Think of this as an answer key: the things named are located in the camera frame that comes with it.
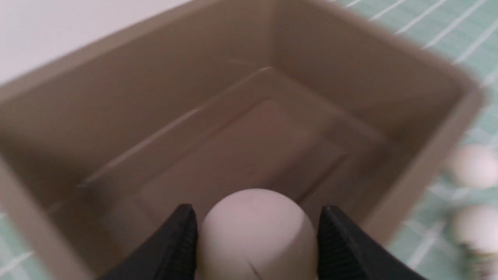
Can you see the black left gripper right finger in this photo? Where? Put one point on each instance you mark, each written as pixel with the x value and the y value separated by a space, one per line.
pixel 346 252

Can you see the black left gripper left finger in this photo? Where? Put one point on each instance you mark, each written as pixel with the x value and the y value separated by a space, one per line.
pixel 168 254

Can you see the white ball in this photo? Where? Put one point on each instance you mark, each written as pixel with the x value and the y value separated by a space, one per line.
pixel 257 234
pixel 476 227
pixel 474 166

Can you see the olive green plastic bin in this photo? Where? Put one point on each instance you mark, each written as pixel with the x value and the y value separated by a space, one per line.
pixel 208 97

